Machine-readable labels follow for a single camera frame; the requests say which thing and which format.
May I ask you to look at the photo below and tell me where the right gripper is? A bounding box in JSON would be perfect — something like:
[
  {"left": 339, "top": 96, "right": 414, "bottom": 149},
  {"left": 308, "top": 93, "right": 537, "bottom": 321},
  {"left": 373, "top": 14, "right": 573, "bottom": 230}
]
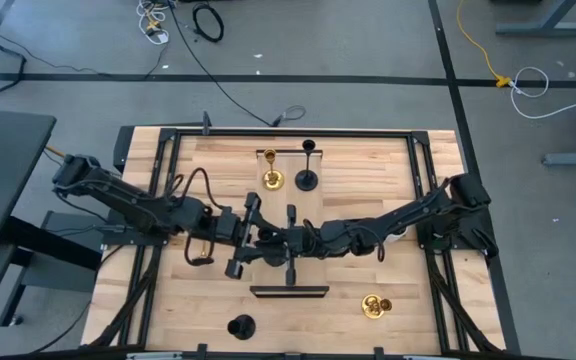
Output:
[{"left": 270, "top": 203, "right": 322, "bottom": 288}]

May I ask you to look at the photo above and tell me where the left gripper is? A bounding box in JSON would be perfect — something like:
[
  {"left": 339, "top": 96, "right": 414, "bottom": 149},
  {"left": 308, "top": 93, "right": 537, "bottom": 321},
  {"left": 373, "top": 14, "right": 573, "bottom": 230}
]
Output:
[{"left": 216, "top": 192, "right": 275, "bottom": 280}]

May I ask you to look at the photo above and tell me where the wooden riser with black legs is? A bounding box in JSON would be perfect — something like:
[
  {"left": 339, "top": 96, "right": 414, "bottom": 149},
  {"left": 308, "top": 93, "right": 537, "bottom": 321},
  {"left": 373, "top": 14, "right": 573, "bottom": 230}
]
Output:
[{"left": 249, "top": 148, "right": 330, "bottom": 299}]

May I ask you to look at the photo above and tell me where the white plant pot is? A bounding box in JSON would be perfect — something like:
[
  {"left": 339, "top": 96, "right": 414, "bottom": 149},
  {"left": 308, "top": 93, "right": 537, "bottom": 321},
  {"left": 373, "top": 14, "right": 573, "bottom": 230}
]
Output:
[{"left": 381, "top": 225, "right": 410, "bottom": 245}]

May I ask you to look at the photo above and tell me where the silver aluminium bar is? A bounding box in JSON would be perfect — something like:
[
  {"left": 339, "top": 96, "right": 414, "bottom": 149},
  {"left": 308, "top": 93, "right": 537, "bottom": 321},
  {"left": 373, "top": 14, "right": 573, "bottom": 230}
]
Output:
[{"left": 126, "top": 351, "right": 184, "bottom": 360}]

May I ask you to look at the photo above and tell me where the grey desk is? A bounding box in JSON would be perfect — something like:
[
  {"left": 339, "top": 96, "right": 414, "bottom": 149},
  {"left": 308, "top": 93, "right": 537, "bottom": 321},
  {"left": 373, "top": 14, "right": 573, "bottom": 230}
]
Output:
[{"left": 0, "top": 105, "right": 104, "bottom": 346}]

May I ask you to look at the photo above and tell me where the grey desk foot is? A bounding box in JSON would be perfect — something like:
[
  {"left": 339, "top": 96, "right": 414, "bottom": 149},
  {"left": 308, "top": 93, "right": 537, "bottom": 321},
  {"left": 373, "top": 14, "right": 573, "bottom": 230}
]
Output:
[{"left": 541, "top": 148, "right": 576, "bottom": 167}]

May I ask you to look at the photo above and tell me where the grey desk base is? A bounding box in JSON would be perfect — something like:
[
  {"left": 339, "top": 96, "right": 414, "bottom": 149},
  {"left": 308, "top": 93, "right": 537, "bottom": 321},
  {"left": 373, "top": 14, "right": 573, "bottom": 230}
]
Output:
[{"left": 495, "top": 0, "right": 576, "bottom": 39}]

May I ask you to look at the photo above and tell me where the long black cable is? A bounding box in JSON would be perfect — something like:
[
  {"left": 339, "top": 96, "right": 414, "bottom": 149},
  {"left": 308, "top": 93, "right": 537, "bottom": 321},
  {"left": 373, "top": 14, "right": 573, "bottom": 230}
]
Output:
[{"left": 166, "top": 0, "right": 308, "bottom": 128}]

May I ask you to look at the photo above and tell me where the black aluminium rig frame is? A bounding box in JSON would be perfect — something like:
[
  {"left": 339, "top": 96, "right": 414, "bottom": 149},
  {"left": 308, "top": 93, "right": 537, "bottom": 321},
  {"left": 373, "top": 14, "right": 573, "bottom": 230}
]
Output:
[{"left": 81, "top": 110, "right": 519, "bottom": 360}]

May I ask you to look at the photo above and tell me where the white cable bundle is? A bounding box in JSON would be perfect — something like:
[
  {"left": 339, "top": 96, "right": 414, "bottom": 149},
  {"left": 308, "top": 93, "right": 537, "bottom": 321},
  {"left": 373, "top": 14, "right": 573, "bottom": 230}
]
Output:
[{"left": 136, "top": 0, "right": 171, "bottom": 46}]

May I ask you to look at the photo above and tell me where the coiled black cable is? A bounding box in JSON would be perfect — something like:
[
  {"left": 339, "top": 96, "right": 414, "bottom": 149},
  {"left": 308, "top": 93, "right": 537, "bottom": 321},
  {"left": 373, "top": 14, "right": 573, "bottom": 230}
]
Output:
[{"left": 191, "top": 3, "right": 225, "bottom": 44}]

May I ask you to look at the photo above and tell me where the yellow extension cable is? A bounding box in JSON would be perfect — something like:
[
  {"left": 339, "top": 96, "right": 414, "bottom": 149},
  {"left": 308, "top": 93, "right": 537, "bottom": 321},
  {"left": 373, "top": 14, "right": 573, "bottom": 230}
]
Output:
[{"left": 456, "top": 0, "right": 513, "bottom": 89}]

